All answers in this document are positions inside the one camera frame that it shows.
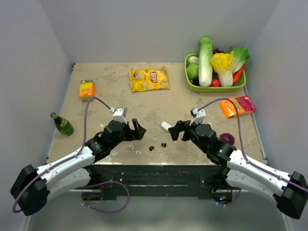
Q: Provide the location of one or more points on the dark red grapes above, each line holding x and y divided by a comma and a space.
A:
215, 51

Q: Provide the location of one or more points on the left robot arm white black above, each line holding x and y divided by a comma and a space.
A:
35, 186

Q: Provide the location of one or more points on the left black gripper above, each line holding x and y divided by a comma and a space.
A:
139, 131

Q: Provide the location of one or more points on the green lettuce leaf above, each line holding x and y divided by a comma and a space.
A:
240, 57

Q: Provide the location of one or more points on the round green cabbage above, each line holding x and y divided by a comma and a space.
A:
192, 70

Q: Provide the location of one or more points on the green glass bottle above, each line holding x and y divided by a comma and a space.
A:
62, 125

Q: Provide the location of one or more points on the yellow Lays chips bag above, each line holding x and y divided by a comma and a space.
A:
149, 79

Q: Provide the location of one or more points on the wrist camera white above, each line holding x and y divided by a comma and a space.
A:
198, 115
119, 114

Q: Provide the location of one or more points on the purple onion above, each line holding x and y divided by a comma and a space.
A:
226, 137

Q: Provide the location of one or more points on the long napa cabbage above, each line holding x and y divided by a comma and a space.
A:
205, 67

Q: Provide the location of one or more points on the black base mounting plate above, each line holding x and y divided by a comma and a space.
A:
203, 182

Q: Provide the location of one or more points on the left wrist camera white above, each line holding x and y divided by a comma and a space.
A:
119, 114

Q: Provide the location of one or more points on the white earbud charging case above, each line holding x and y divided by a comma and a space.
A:
165, 126

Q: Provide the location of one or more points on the orange yellow sponge pack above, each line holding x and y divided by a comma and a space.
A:
86, 90

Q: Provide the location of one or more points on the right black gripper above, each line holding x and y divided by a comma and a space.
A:
181, 126

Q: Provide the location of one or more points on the green plastic basket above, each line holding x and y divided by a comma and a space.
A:
240, 84

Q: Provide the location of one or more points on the yellow leaf cabbage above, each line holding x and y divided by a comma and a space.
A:
222, 64

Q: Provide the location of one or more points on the orange carrot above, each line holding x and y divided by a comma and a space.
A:
237, 75

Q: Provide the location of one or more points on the red tomato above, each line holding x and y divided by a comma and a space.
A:
215, 83

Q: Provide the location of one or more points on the orange pink snack box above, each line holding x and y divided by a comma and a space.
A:
243, 104

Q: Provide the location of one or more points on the white cauliflower piece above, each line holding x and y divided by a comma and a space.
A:
193, 59

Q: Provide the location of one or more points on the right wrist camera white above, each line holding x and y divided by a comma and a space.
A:
198, 115

